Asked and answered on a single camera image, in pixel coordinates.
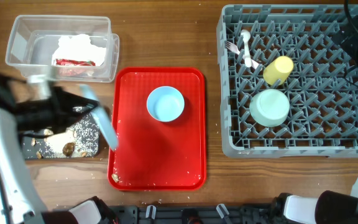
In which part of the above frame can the light blue plate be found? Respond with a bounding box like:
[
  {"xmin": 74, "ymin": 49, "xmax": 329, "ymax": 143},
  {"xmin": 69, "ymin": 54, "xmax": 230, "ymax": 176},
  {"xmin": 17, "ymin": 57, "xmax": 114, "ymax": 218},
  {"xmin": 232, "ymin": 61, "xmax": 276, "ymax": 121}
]
[{"xmin": 80, "ymin": 84, "xmax": 119, "ymax": 152}]

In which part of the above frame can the red strawberry snack wrapper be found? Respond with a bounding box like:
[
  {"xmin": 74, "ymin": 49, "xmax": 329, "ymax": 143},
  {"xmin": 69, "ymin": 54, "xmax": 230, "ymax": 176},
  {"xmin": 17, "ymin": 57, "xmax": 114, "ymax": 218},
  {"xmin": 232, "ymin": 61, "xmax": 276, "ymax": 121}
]
[{"xmin": 52, "ymin": 58, "xmax": 96, "ymax": 77}]

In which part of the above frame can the white napkin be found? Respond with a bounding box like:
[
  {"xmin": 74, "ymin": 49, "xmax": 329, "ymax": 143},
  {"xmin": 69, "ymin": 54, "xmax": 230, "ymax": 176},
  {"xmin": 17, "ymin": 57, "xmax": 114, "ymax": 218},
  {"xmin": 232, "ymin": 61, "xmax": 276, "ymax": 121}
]
[{"xmin": 52, "ymin": 34, "xmax": 107, "ymax": 66}]

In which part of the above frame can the light blue bowl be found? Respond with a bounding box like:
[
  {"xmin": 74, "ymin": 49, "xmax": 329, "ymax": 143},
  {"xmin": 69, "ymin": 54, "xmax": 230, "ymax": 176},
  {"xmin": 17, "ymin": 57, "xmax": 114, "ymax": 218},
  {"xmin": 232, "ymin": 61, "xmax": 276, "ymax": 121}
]
[{"xmin": 146, "ymin": 86, "xmax": 185, "ymax": 123}]

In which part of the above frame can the white plastic fork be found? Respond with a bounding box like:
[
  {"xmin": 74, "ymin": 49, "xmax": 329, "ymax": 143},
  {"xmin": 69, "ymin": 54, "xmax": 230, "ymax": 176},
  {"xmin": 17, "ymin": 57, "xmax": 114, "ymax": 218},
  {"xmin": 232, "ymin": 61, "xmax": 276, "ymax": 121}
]
[{"xmin": 224, "ymin": 41, "xmax": 260, "ymax": 69}]

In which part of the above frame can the white plastic spoon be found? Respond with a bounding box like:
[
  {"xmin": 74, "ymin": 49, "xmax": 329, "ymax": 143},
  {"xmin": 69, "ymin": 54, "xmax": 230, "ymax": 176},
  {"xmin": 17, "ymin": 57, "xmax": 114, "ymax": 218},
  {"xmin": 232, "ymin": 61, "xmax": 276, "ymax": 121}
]
[{"xmin": 241, "ymin": 29, "xmax": 252, "ymax": 68}]

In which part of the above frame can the light green bowl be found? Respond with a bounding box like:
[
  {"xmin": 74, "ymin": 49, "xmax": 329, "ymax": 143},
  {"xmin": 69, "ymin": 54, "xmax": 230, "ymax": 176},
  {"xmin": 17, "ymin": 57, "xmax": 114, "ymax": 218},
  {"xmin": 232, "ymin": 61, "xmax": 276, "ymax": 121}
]
[{"xmin": 249, "ymin": 89, "xmax": 290, "ymax": 127}]

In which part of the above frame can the yellow plastic cup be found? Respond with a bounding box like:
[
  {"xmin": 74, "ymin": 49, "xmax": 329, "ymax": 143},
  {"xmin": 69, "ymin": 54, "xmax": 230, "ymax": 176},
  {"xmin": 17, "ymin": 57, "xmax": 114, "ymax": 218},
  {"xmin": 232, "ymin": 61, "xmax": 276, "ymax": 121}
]
[{"xmin": 263, "ymin": 56, "xmax": 294, "ymax": 85}]

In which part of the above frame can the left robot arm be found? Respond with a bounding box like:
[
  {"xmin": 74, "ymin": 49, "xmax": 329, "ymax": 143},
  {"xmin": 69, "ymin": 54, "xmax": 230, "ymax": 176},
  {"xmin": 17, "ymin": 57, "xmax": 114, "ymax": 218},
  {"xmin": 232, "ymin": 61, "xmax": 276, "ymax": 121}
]
[{"xmin": 0, "ymin": 73, "xmax": 99, "ymax": 223}]

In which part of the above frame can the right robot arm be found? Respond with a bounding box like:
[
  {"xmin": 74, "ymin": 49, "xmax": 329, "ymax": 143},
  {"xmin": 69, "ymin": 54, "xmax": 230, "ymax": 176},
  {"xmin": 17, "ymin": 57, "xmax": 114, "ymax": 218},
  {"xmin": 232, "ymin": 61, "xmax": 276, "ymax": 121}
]
[{"xmin": 267, "ymin": 11, "xmax": 358, "ymax": 223}]

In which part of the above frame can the grey dishwasher rack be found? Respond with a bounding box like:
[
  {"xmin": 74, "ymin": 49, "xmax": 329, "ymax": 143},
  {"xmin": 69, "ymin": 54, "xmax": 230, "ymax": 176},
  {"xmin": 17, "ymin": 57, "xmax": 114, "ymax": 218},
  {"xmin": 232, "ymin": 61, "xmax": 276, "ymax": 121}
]
[{"xmin": 216, "ymin": 4, "xmax": 358, "ymax": 158}]

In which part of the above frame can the black plastic bin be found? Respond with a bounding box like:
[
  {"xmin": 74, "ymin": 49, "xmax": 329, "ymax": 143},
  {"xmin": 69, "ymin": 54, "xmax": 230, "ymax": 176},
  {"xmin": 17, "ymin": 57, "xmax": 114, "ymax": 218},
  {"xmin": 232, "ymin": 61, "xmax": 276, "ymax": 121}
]
[{"xmin": 20, "ymin": 105, "xmax": 102, "ymax": 161}]

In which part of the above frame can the clear plastic bin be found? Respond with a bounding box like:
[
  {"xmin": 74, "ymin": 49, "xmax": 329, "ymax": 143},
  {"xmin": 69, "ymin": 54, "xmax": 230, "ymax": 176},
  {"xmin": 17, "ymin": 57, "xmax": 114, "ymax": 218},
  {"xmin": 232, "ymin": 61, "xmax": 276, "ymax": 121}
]
[{"xmin": 5, "ymin": 15, "xmax": 119, "ymax": 83}]

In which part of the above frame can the red serving tray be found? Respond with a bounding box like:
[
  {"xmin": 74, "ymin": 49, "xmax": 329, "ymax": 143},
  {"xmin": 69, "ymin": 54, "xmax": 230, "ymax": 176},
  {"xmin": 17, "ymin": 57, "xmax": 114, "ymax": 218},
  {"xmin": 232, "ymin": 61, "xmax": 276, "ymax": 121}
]
[{"xmin": 107, "ymin": 67, "xmax": 206, "ymax": 191}]

